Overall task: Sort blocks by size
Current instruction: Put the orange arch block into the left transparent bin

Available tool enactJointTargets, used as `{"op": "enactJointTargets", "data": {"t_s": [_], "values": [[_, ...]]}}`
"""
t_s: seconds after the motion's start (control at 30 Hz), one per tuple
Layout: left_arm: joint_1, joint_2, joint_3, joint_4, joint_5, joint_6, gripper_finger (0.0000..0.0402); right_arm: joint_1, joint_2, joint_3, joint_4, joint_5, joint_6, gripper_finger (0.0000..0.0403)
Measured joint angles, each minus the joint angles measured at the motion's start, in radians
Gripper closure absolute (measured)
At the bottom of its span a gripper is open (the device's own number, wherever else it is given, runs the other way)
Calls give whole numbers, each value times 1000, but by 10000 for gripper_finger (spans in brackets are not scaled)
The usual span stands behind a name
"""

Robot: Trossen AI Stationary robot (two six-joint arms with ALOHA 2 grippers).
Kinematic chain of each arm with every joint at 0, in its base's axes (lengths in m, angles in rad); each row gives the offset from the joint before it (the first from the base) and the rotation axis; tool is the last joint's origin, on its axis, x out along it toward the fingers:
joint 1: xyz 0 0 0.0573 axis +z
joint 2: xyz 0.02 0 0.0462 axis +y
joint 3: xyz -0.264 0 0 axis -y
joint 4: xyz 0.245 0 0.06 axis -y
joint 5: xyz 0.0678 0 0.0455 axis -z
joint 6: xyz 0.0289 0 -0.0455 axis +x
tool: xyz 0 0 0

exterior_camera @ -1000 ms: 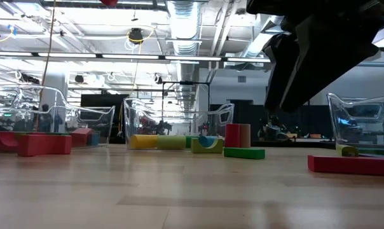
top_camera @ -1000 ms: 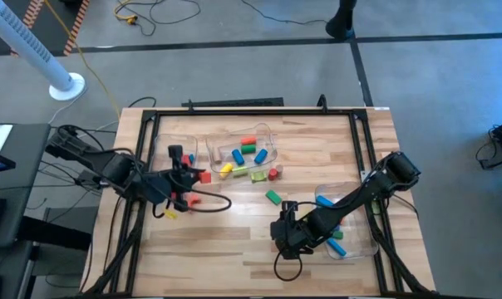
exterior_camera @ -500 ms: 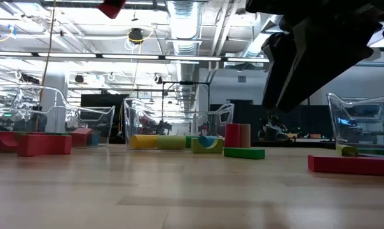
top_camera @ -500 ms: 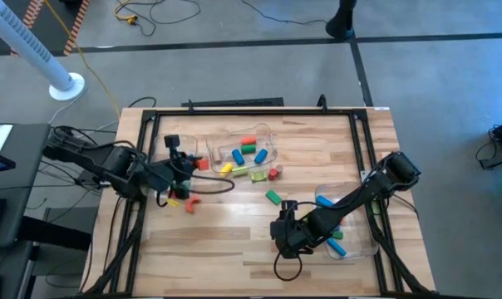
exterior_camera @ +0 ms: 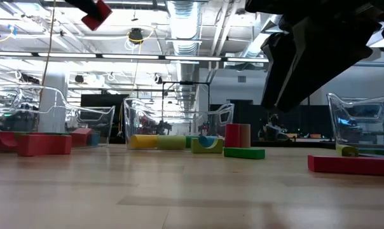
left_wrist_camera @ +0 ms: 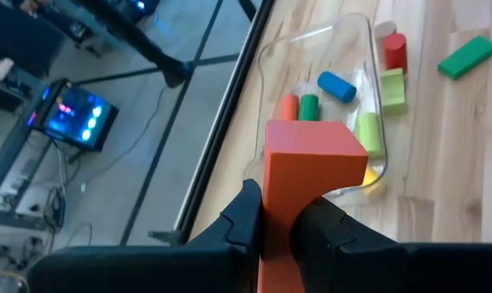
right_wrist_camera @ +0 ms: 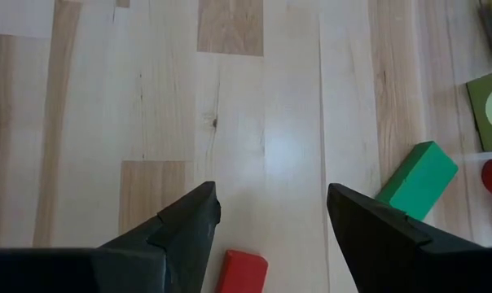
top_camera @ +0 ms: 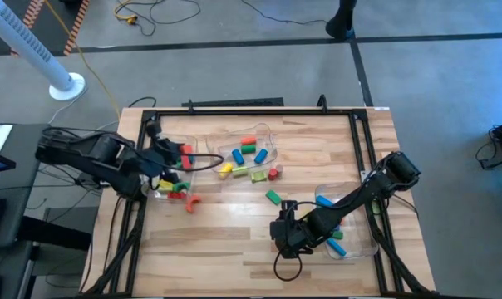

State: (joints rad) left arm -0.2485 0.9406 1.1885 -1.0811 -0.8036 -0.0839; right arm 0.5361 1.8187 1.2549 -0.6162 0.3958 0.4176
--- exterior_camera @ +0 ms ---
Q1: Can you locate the black partition panel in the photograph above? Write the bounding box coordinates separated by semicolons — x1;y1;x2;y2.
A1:
210;103;334;141

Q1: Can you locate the light green long block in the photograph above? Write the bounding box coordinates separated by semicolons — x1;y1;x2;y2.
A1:
156;135;186;150

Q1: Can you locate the natural wood cylinder block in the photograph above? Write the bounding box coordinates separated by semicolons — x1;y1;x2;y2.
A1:
239;123;252;149

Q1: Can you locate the yellow cylinder block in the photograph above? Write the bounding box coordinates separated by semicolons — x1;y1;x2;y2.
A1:
130;134;158;150

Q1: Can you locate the red arch block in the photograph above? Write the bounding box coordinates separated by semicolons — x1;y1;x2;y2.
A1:
81;0;113;32
0;132;18;152

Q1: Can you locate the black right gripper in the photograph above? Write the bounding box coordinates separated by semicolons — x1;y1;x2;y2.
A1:
245;0;384;113

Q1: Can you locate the yellow cable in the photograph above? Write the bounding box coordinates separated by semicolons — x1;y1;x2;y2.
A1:
41;0;57;85

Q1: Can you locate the red rectangular block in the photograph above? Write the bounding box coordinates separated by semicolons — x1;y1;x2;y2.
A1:
17;134;72;157
307;155;384;177

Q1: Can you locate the red cylinder block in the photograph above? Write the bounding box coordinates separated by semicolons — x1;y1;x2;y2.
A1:
225;123;241;149

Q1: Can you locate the person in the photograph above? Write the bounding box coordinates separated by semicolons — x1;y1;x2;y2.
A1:
258;114;289;141

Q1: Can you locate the light green arch block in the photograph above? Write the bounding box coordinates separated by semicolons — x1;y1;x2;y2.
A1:
191;137;224;155

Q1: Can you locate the red chair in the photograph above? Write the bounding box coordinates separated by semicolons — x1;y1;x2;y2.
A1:
137;114;156;136

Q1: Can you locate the long ceiling light strip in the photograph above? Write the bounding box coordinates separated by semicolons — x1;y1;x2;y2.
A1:
165;55;223;62
102;53;160;60
38;52;97;59
0;50;33;57
226;57;270;64

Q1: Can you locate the clear plastic bin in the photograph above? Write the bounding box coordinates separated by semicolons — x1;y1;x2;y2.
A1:
123;97;235;150
327;92;384;156
0;85;116;149

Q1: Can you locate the green cylinder block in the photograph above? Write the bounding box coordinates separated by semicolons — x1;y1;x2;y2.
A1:
184;135;199;149

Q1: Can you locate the large black screen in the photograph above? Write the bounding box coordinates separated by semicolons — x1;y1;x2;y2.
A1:
80;94;131;137

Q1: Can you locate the black ceiling cord reel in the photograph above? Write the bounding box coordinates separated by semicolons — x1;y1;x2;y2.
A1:
127;27;145;44

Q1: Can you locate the small light green block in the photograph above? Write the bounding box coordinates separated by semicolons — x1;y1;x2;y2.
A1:
336;144;360;158

